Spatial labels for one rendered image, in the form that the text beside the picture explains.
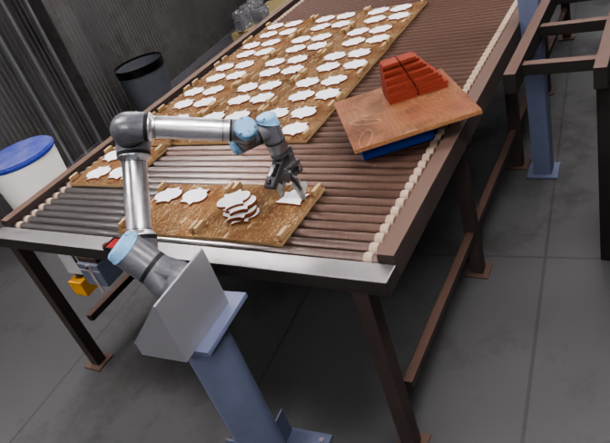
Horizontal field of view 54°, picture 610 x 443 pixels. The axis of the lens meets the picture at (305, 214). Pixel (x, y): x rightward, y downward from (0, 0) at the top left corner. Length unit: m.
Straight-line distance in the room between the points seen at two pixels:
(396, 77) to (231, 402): 1.42
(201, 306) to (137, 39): 5.45
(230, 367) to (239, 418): 0.24
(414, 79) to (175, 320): 1.39
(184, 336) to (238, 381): 0.36
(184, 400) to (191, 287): 1.29
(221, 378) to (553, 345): 1.44
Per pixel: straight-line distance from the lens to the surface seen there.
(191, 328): 1.88
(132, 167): 2.10
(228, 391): 2.15
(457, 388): 2.67
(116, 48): 6.85
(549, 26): 3.11
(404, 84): 2.53
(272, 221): 2.19
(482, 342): 2.82
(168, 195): 2.66
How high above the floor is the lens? 2.08
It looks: 32 degrees down
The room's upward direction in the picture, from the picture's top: 19 degrees counter-clockwise
